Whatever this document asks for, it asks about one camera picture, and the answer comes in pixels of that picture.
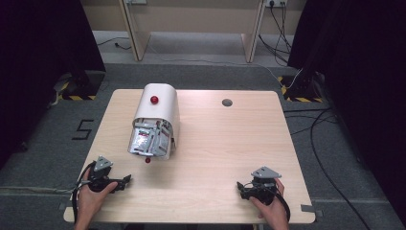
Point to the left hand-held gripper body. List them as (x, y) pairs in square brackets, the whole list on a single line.
[(99, 175)]

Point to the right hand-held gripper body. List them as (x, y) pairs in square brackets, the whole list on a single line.
[(264, 187)]

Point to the person's right hand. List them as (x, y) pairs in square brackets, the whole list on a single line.
[(275, 211)]

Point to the person's left hand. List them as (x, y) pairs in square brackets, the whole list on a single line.
[(91, 202)]

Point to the pile of silver sachets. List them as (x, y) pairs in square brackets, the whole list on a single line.
[(145, 139)]

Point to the grey tape piece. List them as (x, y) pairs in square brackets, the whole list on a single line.
[(310, 210), (62, 206)]

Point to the white container with red knobs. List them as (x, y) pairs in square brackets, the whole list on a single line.
[(158, 105)]

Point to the grey round table grommet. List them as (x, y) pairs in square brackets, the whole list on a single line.
[(227, 102)]

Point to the stand base with striped tape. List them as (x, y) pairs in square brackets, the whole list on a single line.
[(81, 87), (300, 91)]

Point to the black curtain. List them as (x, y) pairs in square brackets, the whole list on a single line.
[(360, 64), (41, 48)]

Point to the light wooden desk frame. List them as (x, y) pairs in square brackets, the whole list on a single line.
[(140, 38)]

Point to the white wall socket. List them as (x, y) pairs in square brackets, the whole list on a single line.
[(276, 2)]

